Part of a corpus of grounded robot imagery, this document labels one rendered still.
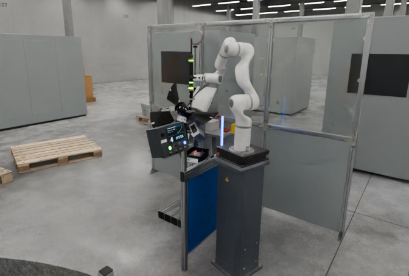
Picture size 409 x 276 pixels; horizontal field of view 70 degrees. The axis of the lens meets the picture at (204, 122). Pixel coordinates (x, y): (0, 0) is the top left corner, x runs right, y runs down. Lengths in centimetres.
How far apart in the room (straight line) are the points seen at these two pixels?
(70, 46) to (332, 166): 679
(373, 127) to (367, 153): 41
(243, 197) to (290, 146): 108
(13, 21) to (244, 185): 1359
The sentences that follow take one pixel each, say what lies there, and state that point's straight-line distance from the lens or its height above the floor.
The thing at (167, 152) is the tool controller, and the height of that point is 109.
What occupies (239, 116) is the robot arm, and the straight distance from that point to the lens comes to 210.
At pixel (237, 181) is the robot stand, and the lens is 214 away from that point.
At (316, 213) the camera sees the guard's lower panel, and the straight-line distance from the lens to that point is 327.
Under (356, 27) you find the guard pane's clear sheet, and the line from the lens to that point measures 286.
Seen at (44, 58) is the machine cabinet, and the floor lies 153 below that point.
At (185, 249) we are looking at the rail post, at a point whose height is 20.
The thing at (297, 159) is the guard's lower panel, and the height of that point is 69.
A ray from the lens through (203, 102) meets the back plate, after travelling 304.
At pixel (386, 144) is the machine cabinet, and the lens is 481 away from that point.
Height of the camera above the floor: 173
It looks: 14 degrees down
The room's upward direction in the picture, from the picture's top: 1 degrees clockwise
